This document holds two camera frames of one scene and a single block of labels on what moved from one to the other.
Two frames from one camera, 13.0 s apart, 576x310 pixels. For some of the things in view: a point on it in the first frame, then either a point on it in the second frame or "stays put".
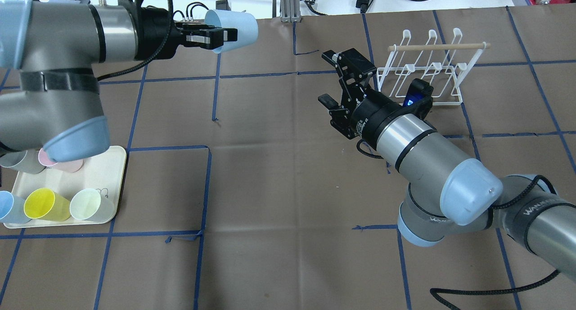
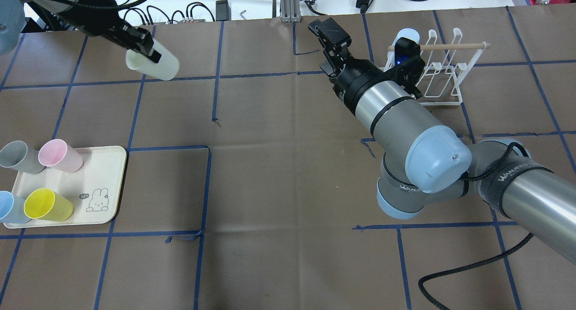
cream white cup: x=88 y=204 -> x=166 y=69
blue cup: x=11 y=208 stays put
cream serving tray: x=104 y=173 stays put
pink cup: x=68 y=166 stays put
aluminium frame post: x=290 y=4 stays put
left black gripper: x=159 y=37 -> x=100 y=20
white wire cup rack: x=446 y=65 stays put
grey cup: x=26 y=161 stays put
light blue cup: x=246 y=24 -> x=407 y=33
